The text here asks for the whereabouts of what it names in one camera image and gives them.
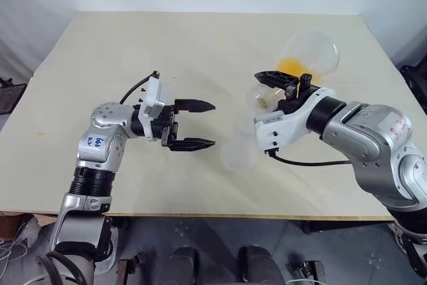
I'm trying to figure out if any silver robot body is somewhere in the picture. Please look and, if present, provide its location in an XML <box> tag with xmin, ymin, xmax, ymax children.
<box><xmin>49</xmin><ymin>253</ymin><xmax>98</xmax><ymax>285</ymax></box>

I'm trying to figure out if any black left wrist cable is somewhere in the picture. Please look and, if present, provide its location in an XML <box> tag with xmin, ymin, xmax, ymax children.
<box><xmin>119</xmin><ymin>70</ymin><xmax>160</xmax><ymax>105</ymax></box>

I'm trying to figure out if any black chair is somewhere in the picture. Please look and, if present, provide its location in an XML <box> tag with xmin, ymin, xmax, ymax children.
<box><xmin>398</xmin><ymin>63</ymin><xmax>427</xmax><ymax>107</ymax></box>

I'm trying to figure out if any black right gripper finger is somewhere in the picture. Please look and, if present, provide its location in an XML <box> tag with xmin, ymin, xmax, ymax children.
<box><xmin>254</xmin><ymin>70</ymin><xmax>302</xmax><ymax>91</ymax></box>

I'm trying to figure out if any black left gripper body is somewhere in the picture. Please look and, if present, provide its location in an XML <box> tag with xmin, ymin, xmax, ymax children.
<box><xmin>151</xmin><ymin>103</ymin><xmax>180</xmax><ymax>150</ymax></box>

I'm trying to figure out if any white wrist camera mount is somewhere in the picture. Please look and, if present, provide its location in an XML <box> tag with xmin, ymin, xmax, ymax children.
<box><xmin>137</xmin><ymin>76</ymin><xmax>172</xmax><ymax>141</ymax></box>
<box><xmin>253</xmin><ymin>85</ymin><xmax>336</xmax><ymax>153</ymax></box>

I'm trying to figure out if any black table frame bar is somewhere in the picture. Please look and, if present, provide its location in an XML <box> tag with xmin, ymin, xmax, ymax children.
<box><xmin>302</xmin><ymin>220</ymin><xmax>395</xmax><ymax>234</ymax></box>

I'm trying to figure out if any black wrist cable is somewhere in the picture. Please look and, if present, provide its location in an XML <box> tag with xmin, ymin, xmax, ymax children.
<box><xmin>119</xmin><ymin>70</ymin><xmax>160</xmax><ymax>105</ymax></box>
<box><xmin>266</xmin><ymin>148</ymin><xmax>354</xmax><ymax>167</ymax></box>

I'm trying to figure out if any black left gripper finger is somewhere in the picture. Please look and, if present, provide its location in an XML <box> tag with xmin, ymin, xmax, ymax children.
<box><xmin>173</xmin><ymin>98</ymin><xmax>216</xmax><ymax>114</ymax></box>
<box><xmin>166</xmin><ymin>137</ymin><xmax>216</xmax><ymax>153</ymax></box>

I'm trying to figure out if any brown cardboard box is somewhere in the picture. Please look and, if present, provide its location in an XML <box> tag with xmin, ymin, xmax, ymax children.
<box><xmin>0</xmin><ymin>212</ymin><xmax>58</xmax><ymax>243</ymax></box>

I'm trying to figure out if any small clear plastic cup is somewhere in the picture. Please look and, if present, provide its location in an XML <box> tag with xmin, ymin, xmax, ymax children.
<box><xmin>246</xmin><ymin>84</ymin><xmax>278</xmax><ymax>117</ymax></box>

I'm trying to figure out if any thin white cable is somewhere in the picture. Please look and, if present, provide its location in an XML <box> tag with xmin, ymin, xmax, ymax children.
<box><xmin>0</xmin><ymin>221</ymin><xmax>31</xmax><ymax>271</ymax></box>

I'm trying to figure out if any large flask with orange liquid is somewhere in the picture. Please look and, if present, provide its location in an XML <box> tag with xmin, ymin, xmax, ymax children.
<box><xmin>257</xmin><ymin>29</ymin><xmax>342</xmax><ymax>109</ymax></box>

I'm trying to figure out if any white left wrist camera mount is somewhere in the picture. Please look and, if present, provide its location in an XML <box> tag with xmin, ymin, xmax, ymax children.
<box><xmin>137</xmin><ymin>76</ymin><xmax>172</xmax><ymax>141</ymax></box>

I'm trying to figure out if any black metal frame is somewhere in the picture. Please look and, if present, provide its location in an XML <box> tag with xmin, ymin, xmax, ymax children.
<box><xmin>0</xmin><ymin>77</ymin><xmax>28</xmax><ymax>116</ymax></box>

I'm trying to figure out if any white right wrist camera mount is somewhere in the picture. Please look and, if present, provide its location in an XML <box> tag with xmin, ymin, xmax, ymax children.
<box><xmin>253</xmin><ymin>85</ymin><xmax>336</xmax><ymax>153</ymax></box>

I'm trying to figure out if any dark rounded shape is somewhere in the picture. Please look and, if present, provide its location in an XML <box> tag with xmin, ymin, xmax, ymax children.
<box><xmin>162</xmin><ymin>246</ymin><xmax>199</xmax><ymax>285</ymax></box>
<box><xmin>238</xmin><ymin>245</ymin><xmax>278</xmax><ymax>285</ymax></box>

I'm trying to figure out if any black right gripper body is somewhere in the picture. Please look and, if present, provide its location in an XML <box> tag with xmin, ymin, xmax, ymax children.
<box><xmin>278</xmin><ymin>73</ymin><xmax>322</xmax><ymax>114</ymax></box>

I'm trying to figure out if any thick black cable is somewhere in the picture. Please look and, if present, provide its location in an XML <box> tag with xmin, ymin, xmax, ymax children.
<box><xmin>35</xmin><ymin>251</ymin><xmax>88</xmax><ymax>285</ymax></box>

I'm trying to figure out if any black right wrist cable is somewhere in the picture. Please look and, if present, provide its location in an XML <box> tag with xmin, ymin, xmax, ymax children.
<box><xmin>266</xmin><ymin>148</ymin><xmax>354</xmax><ymax>167</ymax></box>

